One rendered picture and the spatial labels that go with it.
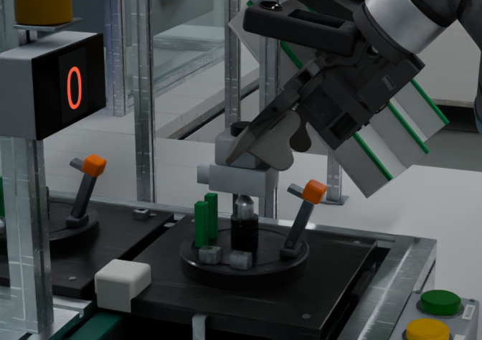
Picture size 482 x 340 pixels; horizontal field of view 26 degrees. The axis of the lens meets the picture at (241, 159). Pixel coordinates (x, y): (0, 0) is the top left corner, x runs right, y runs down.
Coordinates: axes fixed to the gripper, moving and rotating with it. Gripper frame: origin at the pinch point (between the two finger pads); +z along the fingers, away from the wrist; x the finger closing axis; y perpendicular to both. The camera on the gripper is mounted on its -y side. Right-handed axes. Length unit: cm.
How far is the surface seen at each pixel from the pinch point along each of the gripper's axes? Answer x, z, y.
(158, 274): -5.8, 14.7, 4.3
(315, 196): -1.1, -2.7, 9.3
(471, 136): 393, 98, 58
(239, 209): -1.1, 4.8, 5.1
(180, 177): 54, 39, -5
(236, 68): 51, 17, -11
